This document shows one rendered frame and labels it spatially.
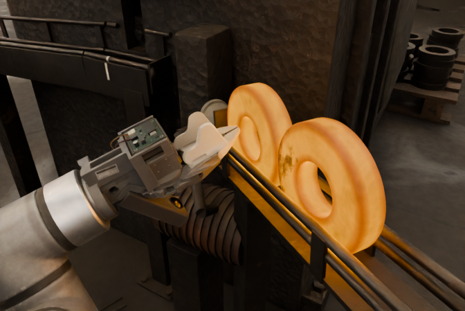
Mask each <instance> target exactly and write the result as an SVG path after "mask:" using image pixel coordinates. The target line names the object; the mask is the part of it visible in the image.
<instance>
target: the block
mask: <svg viewBox="0 0 465 311"><path fill-rule="evenodd" d="M174 42H175V51H176V68H177V78H178V87H179V104H180V113H181V128H183V127H187V126H188V118H189V116H190V115H191V114H193V113H195V112H201V109H202V107H203V106H204V105H205V104H206V103H207V102H208V101H210V100H213V99H220V100H222V101H224V102H225V103H226V104H227V105H228V103H229V100H230V96H231V94H232V37H231V29H230V28H229V27H227V26H222V25H217V24H209V23H203V22H201V23H200V24H197V25H194V26H191V27H189V28H186V29H184V30H181V31H179V32H177V33H176V34H175V36H174Z"/></svg>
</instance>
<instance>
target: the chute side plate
mask: <svg viewBox="0 0 465 311"><path fill-rule="evenodd" d="M105 63H107V68H108V73H109V80H108V79H107V72H106V68H105ZM0 74H1V75H8V76H13V77H17V78H24V79H29V80H36V81H40V82H47V83H51V84H55V85H62V86H67V87H74V88H78V89H85V90H89V91H94V92H97V93H99V94H104V95H107V96H111V97H114V98H119V99H122V100H124V96H123V90H122V88H125V89H129V90H132V91H137V92H141V93H142V94H143V100H144V106H146V107H151V101H150V95H149V84H148V78H147V71H146V70H142V69H137V68H133V67H130V66H124V65H121V64H115V63H112V62H106V61H103V60H97V59H93V58H90V57H83V56H80V55H69V54H63V53H52V52H46V51H36V50H30V49H24V48H13V47H7V46H0Z"/></svg>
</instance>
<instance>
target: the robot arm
mask: <svg viewBox="0 0 465 311"><path fill-rule="evenodd" d="M239 133H240V128H239V127H237V126H236V125H234V126H227V127H220V128H217V129H216V127H215V126H214V125H213V124H212V123H211V122H210V121H209V120H208V119H207V118H206V117H205V115H204V114H203V113H201V112H195V113H193V114H191V115H190V116H189V118H188V128H187V130H186V131H185V132H184V133H182V134H180V135H179V136H177V137H176V138H175V140H174V142H173V143H172V142H171V141H170V140H169V139H168V137H167V134H166V133H165V132H164V130H163V128H162V127H161V125H160V124H159V122H158V121H157V120H156V118H154V117H153V116H152V115H151V116H149V117H148V118H146V119H144V120H142V121H140V122H138V123H136V124H134V125H132V126H130V127H128V128H126V129H124V130H122V131H121V132H119V133H118V136H117V137H116V138H114V139H113V140H112V141H111V142H110V146H111V143H112V142H113V141H115V140H116V139H117V138H118V137H120V138H119V139H118V143H117V144H116V145H115V149H114V148H113V147H112V146H111V147H112V148H113V150H112V151H110V152H108V153H106V154H104V155H102V156H101V157H98V158H97V159H94V160H93V161H91V160H90V159H89V158H88V156H86V157H84V158H82V159H80V160H78V161H77V162H78V165H79V166H80V167H81V170H76V169H75V170H72V171H70V172H68V173H66V174H65V175H63V176H61V177H59V178H57V179H55V180H53V181H51V182H49V183H47V184H46V185H45V186H42V187H41V188H38V189H37V190H34V191H33V192H31V193H29V194H27V195H25V196H23V197H21V198H19V199H17V200H15V201H14V202H12V203H10V204H8V205H6V206H4V207H2V208H0V311H98V309H97V307H96V306H95V304H94V302H93V301H92V299H91V297H90V296H89V293H88V292H87V290H86V288H85V286H84V285H83V283H82V281H81V280H80V278H79V276H78V274H77V273H76V271H75V270H74V268H73V266H72V264H71V262H70V261H69V258H68V257H67V255H66V254H67V253H69V252H70V251H73V250H74V249H76V248H78V247H79V246H81V245H83V244H84V243H86V242H88V241H90V240H92V239H94V238H95V237H97V236H99V235H100V234H102V233H104V232H105V231H108V230H109V228H110V220H112V219H114V218H115V217H117V216H119V211H118V207H117V205H116V202H117V203H118V205H119V206H121V207H123V208H127V209H129V210H131V211H135V212H137V213H140V214H143V215H146V216H148V217H152V218H154V219H156V220H160V221H162V222H165V223H168V224H171V225H173V226H177V227H182V226H183V224H184V223H185V222H186V221H187V219H188V218H189V215H188V213H187V211H186V209H185V207H184V206H183V204H182V202H181V200H180V199H179V198H177V197H175V196H173V195H171V194H174V193H176V192H177V193H180V192H181V191H182V190H184V189H186V188H189V187H191V186H193V185H195V184H197V183H199V182H200V181H201V180H202V179H204V178H205V177H206V176H207V175H208V174H209V173H210V172H211V171H212V170H213V169H214V168H215V167H216V166H217V165H218V164H219V163H220V160H221V159H222V158H223V157H224V156H225V155H226V154H227V152H228V151H229V149H230V148H231V147H232V145H233V143H234V142H235V140H236V139H237V137H238V136H239ZM118 144H119V146H120V147H118V148H116V146H117V145H118ZM181 157H182V158H183V160H184V162H186V163H187V165H186V166H184V165H181V162H182V160H181Z"/></svg>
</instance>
